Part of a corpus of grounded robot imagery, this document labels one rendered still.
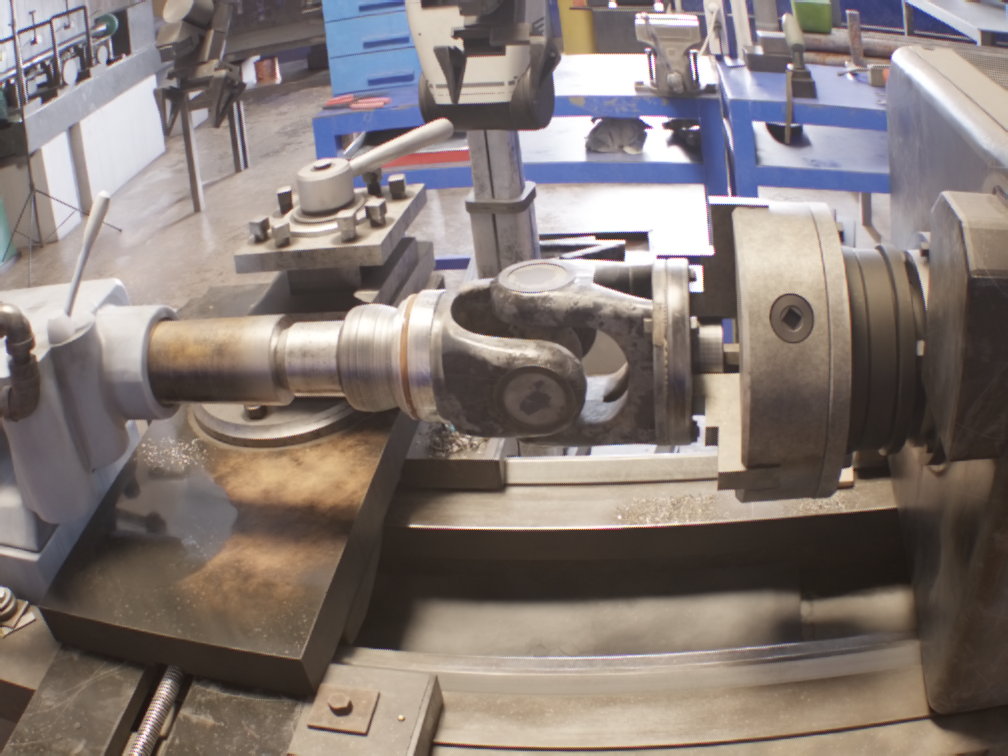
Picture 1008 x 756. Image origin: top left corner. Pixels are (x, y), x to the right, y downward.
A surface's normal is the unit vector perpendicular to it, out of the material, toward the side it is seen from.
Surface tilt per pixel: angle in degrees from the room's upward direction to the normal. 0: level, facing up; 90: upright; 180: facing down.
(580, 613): 18
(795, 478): 114
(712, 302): 80
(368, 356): 59
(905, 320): 47
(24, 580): 90
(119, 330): 28
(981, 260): 42
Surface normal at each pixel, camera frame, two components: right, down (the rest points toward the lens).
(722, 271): -0.18, 0.34
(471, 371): -0.49, 0.46
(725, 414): -0.16, -0.65
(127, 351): -0.17, -0.17
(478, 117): -0.24, 0.79
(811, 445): -0.15, 0.56
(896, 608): -0.11, -0.87
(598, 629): 0.11, -0.86
